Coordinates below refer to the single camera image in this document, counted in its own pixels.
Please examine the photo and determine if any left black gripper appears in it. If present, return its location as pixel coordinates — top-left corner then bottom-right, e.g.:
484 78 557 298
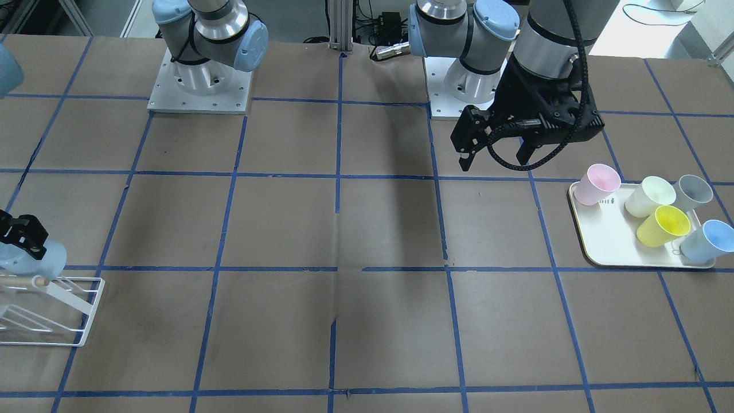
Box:
451 57 605 172

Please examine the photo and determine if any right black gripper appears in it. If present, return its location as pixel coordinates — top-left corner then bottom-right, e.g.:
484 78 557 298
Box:
1 210 48 260

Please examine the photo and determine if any light blue cup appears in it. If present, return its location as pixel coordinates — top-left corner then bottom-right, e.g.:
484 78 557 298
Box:
1 240 68 279
681 220 733 262

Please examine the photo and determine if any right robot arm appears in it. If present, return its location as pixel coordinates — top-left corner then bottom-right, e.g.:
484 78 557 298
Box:
147 1 268 115

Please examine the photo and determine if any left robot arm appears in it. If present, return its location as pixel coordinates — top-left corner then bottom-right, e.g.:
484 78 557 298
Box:
407 1 618 172

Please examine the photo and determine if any pink cup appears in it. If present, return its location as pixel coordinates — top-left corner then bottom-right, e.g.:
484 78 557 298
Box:
572 163 622 206

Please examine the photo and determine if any cream white cup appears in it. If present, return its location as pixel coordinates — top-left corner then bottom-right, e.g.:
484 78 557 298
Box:
624 176 677 219

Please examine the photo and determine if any yellow cup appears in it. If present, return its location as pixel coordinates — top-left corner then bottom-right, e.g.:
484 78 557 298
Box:
635 205 692 248

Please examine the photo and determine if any grey cup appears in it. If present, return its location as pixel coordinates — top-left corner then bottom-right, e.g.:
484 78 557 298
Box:
672 174 714 213

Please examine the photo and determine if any cream plastic tray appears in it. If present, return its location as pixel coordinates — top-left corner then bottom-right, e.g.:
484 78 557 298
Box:
567 182 716 269

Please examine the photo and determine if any white wire cup rack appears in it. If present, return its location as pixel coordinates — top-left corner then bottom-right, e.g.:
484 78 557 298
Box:
1 270 105 347

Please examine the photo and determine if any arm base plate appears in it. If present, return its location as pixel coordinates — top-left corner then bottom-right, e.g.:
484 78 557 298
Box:
147 50 253 115
424 57 506 120

